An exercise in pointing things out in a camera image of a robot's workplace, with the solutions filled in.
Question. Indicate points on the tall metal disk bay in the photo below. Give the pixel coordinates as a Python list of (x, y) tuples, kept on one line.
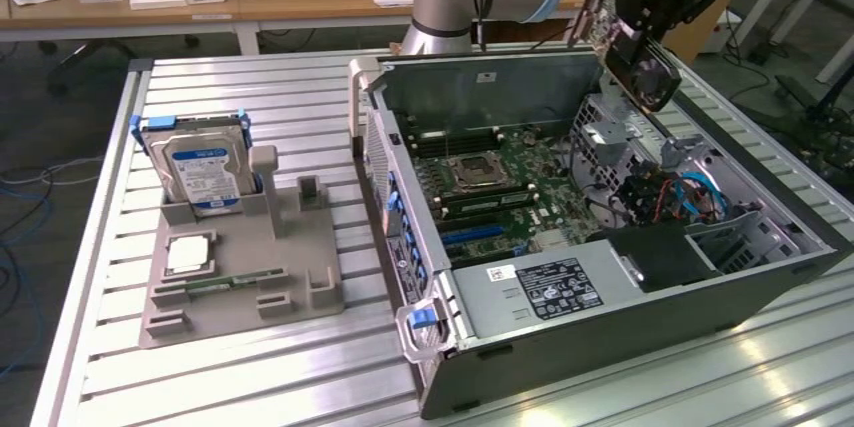
[(614, 142)]

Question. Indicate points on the silver CPU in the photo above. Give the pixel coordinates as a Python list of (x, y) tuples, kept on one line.
[(187, 254)]

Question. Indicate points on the blue slot clip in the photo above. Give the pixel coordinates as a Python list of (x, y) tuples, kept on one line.
[(414, 252), (421, 276)]

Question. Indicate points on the green RAM stick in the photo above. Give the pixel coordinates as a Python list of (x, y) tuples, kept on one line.
[(220, 283)]

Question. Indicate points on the black office chair base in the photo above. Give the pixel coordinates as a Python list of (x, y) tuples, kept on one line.
[(87, 54)]

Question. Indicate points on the black RAM slot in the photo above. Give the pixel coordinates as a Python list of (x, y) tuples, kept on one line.
[(454, 139)]

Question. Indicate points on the black equipment stand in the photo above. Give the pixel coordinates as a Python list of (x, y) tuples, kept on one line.
[(821, 112)]

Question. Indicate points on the green motherboard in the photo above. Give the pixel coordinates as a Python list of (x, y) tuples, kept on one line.
[(554, 182)]

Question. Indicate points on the hard disk with blue caddy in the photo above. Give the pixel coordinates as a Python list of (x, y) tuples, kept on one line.
[(196, 172)]

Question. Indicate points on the black open PC case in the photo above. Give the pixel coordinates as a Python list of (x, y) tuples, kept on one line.
[(601, 347)]

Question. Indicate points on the grey parts rack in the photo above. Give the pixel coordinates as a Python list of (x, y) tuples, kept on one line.
[(254, 267)]

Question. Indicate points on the blue expansion slot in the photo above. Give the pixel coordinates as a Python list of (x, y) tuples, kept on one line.
[(474, 234)]

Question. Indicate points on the wooden desk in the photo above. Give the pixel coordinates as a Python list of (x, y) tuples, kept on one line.
[(300, 2)]

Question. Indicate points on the grey power supply unit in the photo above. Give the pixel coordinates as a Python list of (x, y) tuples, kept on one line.
[(494, 307)]

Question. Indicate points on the black air duct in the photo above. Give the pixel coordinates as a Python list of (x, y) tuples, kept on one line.
[(657, 257)]

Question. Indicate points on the black installed RAM stick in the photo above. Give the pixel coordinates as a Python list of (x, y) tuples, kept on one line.
[(487, 202)]

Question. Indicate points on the black graphics card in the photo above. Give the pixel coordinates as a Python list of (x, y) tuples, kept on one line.
[(647, 77)]

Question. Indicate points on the CPU socket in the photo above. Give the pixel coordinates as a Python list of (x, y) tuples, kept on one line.
[(475, 172)]

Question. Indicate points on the low metal disk bay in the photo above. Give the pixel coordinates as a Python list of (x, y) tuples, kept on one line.
[(754, 242)]

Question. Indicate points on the blue case latch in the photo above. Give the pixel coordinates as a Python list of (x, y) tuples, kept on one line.
[(421, 319)]

